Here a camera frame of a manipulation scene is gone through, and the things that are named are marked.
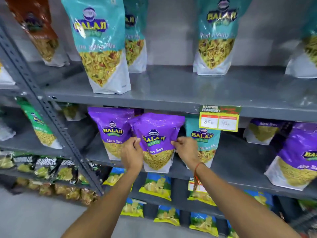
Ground orange snack packet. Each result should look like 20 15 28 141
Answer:
3 0 70 67

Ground person's right forearm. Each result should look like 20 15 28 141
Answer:
194 163 302 238

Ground purple snack packet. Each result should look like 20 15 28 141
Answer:
128 113 186 174
243 118 286 146
264 122 317 191
88 107 136 161

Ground row of black chip packets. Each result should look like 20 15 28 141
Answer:
0 151 100 187

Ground grey metal shelf rack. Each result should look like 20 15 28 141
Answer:
0 0 317 238

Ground grey slotted shelf upright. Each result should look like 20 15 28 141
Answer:
0 17 104 197

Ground rows of blue yellow chip packets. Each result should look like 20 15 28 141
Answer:
103 167 274 238

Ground teal snack packet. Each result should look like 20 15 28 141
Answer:
185 117 221 169
61 0 131 95
285 11 317 79
193 0 253 76
123 0 148 74

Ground person's right hand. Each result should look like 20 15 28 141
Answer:
171 136 202 170

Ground row of brown snack packets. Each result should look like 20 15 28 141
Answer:
14 177 99 205

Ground white snack packet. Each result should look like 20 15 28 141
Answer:
0 118 16 142
0 61 16 86

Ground red thread wristband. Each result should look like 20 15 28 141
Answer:
193 162 205 192

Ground green snack packet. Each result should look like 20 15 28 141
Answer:
58 102 86 122
16 97 63 150

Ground person's left forearm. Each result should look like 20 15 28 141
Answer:
61 167 142 238

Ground small yellow price label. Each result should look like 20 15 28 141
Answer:
187 177 208 194

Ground person's left hand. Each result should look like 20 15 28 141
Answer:
121 137 144 171

